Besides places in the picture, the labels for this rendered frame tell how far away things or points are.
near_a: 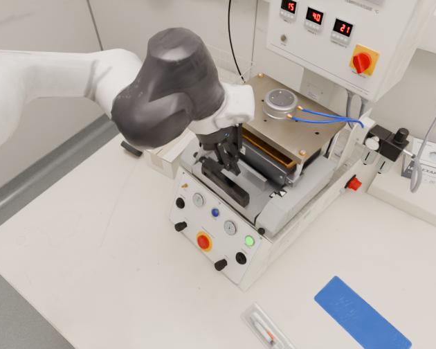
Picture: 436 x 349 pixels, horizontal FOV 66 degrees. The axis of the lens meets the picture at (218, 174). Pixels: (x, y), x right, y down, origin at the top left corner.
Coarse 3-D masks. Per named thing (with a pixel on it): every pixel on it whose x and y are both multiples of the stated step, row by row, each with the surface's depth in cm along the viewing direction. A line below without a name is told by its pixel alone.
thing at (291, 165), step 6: (246, 132) 84; (246, 138) 83; (252, 138) 82; (258, 138) 82; (258, 144) 81; (264, 144) 81; (264, 150) 80; (270, 150) 80; (276, 150) 80; (276, 156) 79; (282, 156) 79; (282, 162) 78; (288, 162) 78; (294, 162) 79; (288, 168) 78
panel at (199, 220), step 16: (176, 192) 98; (192, 192) 93; (208, 192) 89; (176, 208) 99; (192, 208) 95; (208, 208) 91; (224, 208) 87; (192, 224) 96; (208, 224) 92; (240, 224) 84; (192, 240) 98; (208, 240) 93; (224, 240) 89; (240, 240) 86; (256, 240) 82; (208, 256) 95; (224, 256) 91; (224, 272) 92; (240, 272) 88
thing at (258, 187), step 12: (216, 156) 91; (192, 168) 89; (240, 168) 85; (252, 168) 88; (204, 180) 88; (240, 180) 86; (252, 180) 84; (264, 180) 81; (216, 192) 87; (228, 192) 83; (252, 192) 83; (264, 192) 83; (276, 192) 83; (240, 204) 81; (252, 204) 81; (264, 204) 81; (252, 216) 79
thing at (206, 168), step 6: (204, 168) 84; (210, 168) 83; (204, 174) 86; (210, 174) 83; (216, 174) 82; (222, 174) 82; (216, 180) 83; (222, 180) 81; (228, 180) 81; (228, 186) 80; (234, 186) 79; (234, 192) 79; (240, 192) 78; (246, 192) 79; (240, 198) 79; (246, 198) 78; (246, 204) 80
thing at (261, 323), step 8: (256, 304) 86; (248, 312) 84; (256, 312) 84; (264, 312) 84; (248, 320) 83; (256, 320) 83; (264, 320) 83; (272, 320) 83; (256, 328) 82; (264, 328) 82; (272, 328) 82; (264, 336) 81; (272, 336) 81; (280, 336) 81; (264, 344) 80; (272, 344) 80; (280, 344) 80; (288, 344) 80
